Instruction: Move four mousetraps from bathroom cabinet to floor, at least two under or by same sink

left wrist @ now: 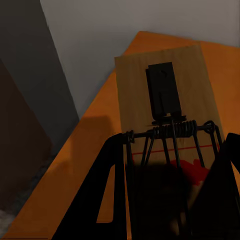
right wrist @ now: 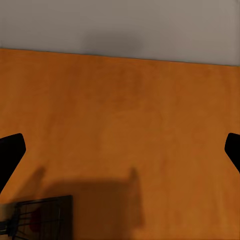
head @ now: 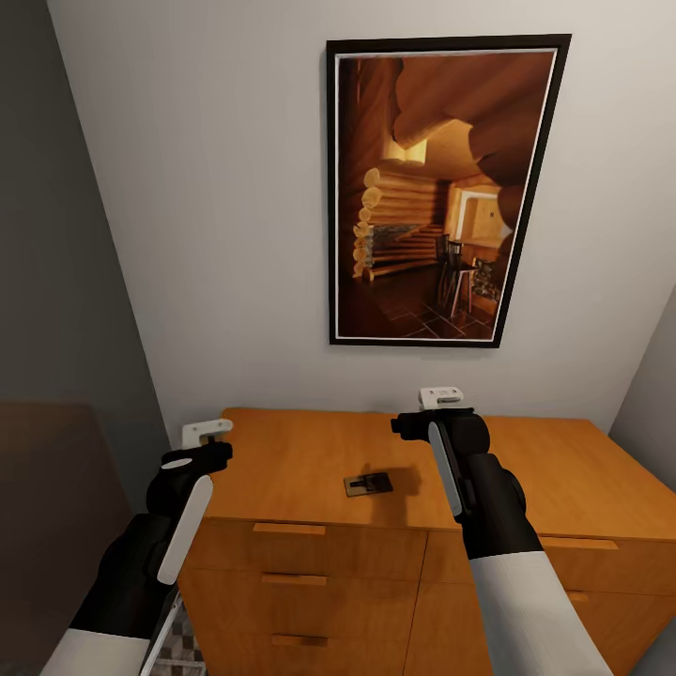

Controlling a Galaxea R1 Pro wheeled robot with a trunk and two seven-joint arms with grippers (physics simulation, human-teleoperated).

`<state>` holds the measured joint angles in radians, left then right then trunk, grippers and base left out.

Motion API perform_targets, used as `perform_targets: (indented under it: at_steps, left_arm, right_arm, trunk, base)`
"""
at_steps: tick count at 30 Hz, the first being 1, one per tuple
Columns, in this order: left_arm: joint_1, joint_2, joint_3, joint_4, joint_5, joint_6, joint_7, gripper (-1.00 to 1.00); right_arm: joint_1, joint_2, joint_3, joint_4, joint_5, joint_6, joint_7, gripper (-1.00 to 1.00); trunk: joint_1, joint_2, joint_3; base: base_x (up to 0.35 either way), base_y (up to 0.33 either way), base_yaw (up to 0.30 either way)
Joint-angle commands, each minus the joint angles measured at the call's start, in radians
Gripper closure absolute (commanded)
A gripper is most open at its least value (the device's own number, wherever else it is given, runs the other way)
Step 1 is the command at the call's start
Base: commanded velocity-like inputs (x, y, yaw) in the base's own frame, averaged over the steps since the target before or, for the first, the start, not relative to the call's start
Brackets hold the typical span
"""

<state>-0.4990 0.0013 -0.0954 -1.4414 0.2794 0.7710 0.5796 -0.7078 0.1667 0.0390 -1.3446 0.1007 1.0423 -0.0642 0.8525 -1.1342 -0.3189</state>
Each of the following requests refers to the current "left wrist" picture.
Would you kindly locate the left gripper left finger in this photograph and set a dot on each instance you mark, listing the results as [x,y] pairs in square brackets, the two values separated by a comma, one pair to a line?
[80,220]

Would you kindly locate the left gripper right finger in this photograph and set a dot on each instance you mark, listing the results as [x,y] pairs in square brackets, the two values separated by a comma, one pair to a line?
[233,146]

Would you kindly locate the mousetrap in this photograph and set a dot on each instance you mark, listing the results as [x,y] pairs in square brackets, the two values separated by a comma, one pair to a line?
[179,177]

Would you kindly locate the cabinet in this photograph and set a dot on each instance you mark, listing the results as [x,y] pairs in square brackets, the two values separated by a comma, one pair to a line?
[46,207]

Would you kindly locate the door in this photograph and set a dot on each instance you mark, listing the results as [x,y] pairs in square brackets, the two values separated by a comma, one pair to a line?
[37,112]

